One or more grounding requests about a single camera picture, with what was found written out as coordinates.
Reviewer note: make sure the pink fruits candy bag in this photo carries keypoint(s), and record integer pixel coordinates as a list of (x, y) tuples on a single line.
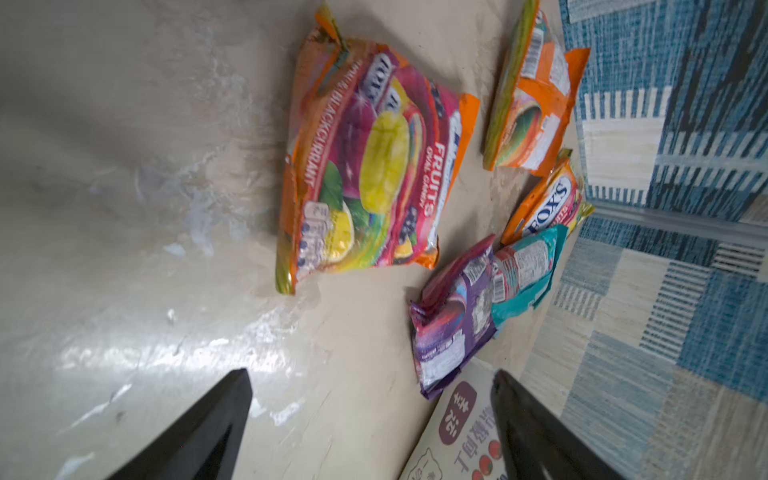
[(558, 199), (374, 146)]

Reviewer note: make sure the white printed paper bag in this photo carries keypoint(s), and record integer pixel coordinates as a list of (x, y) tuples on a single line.
[(461, 440)]

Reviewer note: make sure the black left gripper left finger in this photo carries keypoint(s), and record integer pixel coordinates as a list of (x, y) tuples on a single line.
[(204, 442)]

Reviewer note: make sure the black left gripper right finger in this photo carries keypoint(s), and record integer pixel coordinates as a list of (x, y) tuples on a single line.
[(535, 444)]

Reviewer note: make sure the orange snack bag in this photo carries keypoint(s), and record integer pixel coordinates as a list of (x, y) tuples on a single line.
[(534, 98)]

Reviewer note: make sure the teal snack bag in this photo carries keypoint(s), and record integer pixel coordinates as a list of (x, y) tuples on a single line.
[(523, 272)]

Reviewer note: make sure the purple snack bag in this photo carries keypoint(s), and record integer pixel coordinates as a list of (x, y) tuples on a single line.
[(452, 318)]

